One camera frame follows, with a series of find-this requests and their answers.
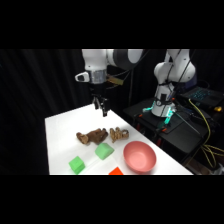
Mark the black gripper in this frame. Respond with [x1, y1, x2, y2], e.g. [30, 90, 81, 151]
[89, 82, 110, 118]

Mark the tan giraffe toy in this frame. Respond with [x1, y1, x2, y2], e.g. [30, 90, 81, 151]
[109, 126, 130, 144]

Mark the yellow cable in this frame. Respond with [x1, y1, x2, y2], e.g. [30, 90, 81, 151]
[187, 97, 224, 169]

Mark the orange block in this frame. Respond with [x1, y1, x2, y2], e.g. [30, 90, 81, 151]
[108, 167, 124, 176]

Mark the green triangle block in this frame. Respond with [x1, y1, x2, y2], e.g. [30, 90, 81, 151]
[94, 142, 115, 161]

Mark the black robot stand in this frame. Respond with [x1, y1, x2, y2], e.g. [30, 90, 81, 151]
[122, 96, 224, 165]

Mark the green cube block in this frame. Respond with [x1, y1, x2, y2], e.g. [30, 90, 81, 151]
[68, 155, 86, 175]

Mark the black curtain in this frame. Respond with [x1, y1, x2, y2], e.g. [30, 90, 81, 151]
[0, 49, 224, 176]

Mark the black laptop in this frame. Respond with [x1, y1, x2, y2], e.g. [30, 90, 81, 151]
[180, 85, 224, 108]

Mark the brown plush toy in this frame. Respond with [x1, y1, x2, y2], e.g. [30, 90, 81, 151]
[75, 127, 109, 146]

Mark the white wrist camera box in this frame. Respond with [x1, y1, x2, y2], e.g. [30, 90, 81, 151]
[74, 71, 91, 84]

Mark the pink bowl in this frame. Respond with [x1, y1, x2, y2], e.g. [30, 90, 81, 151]
[122, 140, 158, 175]

